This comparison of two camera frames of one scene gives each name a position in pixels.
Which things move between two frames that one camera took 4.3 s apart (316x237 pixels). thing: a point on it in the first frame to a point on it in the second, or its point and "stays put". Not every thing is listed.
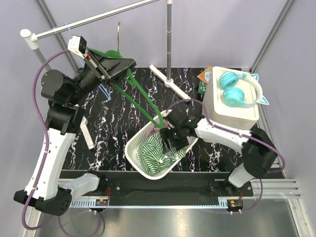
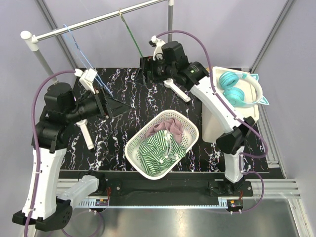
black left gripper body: (95, 68) to (102, 105)
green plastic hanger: (157, 120) to (131, 34)
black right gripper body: (177, 138) to (148, 64)
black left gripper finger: (111, 66) to (116, 107)
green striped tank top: (153, 158) stays put
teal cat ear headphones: (234, 96) stays put
